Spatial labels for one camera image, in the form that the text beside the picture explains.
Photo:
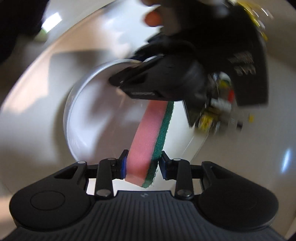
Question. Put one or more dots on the person hand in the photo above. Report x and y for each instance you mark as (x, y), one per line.
(155, 14)

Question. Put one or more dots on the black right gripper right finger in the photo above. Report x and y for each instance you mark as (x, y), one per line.
(180, 171)

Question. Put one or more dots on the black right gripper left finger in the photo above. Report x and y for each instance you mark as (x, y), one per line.
(108, 170)

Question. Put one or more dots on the pink and green sponge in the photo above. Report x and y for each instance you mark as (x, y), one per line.
(148, 143)

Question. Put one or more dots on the white ceramic bowl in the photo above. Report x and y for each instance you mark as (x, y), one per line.
(99, 120)

